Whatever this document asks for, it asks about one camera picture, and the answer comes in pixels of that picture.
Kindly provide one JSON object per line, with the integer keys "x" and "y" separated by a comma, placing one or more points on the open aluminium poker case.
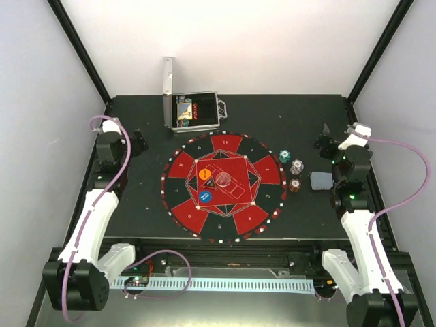
{"x": 208, "y": 110}

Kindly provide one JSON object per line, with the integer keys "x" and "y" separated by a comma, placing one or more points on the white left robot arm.
{"x": 80, "y": 278}

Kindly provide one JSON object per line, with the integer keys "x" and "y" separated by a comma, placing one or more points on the light blue cable duct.
{"x": 204, "y": 284}

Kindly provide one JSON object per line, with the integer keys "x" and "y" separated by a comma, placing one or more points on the round red black poker mat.
{"x": 223, "y": 187}

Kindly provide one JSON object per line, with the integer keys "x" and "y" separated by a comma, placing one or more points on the card pack in case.
{"x": 184, "y": 110}

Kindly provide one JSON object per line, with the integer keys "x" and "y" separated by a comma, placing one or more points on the orange round button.
{"x": 204, "y": 174}

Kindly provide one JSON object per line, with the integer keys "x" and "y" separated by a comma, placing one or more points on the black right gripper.
{"x": 325, "y": 152}

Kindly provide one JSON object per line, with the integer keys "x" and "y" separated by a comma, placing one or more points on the blue small blind button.
{"x": 205, "y": 196}

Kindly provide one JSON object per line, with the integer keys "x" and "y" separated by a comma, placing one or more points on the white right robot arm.
{"x": 374, "y": 295}

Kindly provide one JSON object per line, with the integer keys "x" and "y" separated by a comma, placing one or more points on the black triangular token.
{"x": 209, "y": 184}

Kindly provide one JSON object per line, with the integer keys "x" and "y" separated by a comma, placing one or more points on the brown white chip stack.
{"x": 295, "y": 185}

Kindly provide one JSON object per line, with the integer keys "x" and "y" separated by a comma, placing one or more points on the purple white chip stack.
{"x": 297, "y": 167}

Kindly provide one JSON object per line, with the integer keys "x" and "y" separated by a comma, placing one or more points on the clear round dealer puck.
{"x": 223, "y": 179}

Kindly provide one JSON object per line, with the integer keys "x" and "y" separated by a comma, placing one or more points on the grey card deck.
{"x": 321, "y": 181}

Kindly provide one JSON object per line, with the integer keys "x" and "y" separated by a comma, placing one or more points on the green poker chip stack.
{"x": 284, "y": 156}

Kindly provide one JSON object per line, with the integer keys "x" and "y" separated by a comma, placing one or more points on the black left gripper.
{"x": 137, "y": 150}

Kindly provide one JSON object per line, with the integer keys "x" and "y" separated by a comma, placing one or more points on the small green circuit board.
{"x": 137, "y": 281}

